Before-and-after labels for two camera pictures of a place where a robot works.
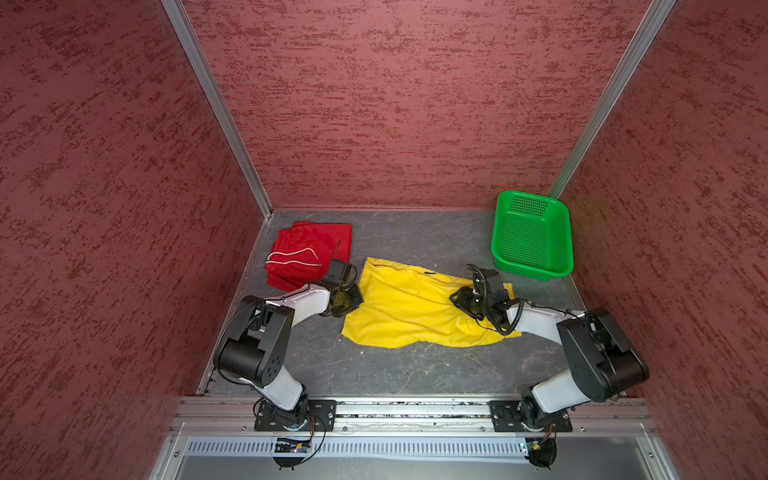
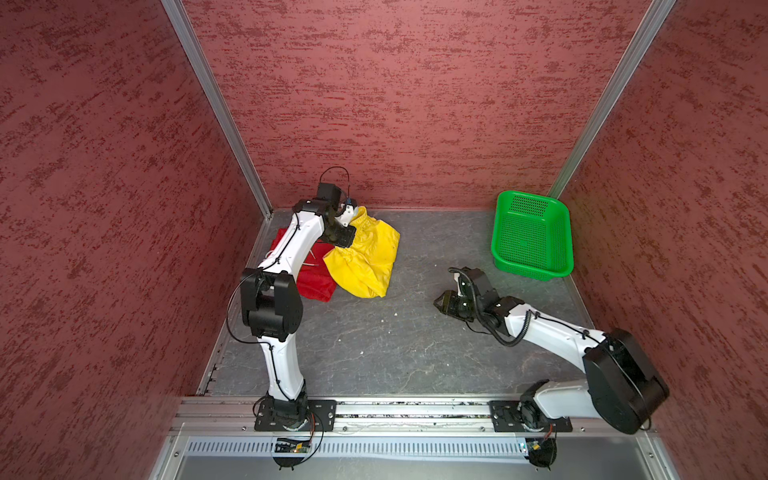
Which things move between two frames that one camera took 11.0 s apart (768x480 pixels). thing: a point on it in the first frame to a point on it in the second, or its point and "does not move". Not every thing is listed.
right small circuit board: x=542 y=453 does not move
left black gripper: x=357 y=300 to x=345 y=240
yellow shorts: x=401 y=305 to x=365 y=267
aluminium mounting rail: x=198 y=416 does not move
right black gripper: x=461 y=300 does not move
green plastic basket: x=532 y=235 does not move
